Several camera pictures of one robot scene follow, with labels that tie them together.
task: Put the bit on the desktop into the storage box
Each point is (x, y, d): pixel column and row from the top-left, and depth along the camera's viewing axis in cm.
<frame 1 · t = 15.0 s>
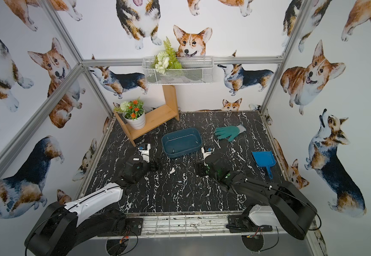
left hand: (156, 151, 86), fingers open
right hand: (200, 158, 86), fingers open
green work glove: (230, 130, 112), on the table
blue plastic dustpan: (265, 159, 98), on the table
wooden shelf stand: (155, 118, 111), point 8 cm above the table
teal plastic storage box: (180, 142, 109), on the table
white pot orange flowers: (133, 113, 94), point 22 cm above the table

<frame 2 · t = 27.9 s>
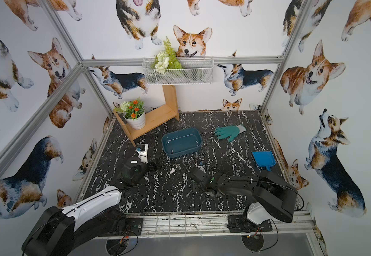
left hand: (154, 151, 86), fingers open
right hand: (196, 178, 87), fingers open
the named things where they were.

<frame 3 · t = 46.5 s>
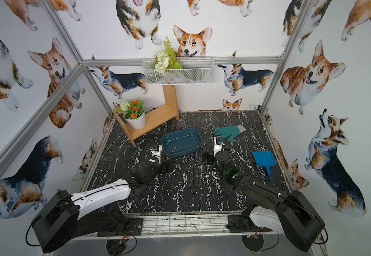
left hand: (167, 155, 86), fingers open
right hand: (215, 142, 83), fingers open
the named things where they were.

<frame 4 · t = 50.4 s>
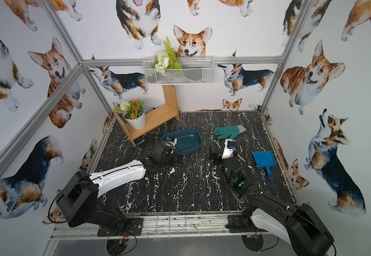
left hand: (178, 150, 87), fingers closed
right hand: (223, 142, 81), fingers open
the named things where they were.

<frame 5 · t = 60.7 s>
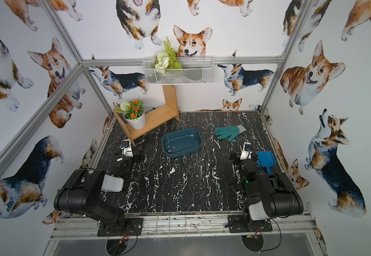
left hand: (131, 143, 91), fingers open
right hand: (247, 145, 88), fingers open
the named things where they were.

